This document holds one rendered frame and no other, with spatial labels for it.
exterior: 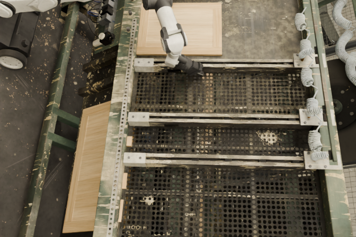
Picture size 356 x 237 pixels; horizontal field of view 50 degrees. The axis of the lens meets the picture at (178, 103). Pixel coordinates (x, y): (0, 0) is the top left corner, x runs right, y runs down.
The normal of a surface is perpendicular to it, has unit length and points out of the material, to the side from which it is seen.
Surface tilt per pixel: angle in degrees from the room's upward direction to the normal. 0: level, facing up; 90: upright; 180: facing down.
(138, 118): 58
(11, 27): 0
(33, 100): 0
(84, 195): 90
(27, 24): 0
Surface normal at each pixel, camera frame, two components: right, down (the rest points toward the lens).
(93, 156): -0.58, -0.39
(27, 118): 0.82, -0.22
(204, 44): -0.06, -0.44
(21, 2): -0.04, 0.90
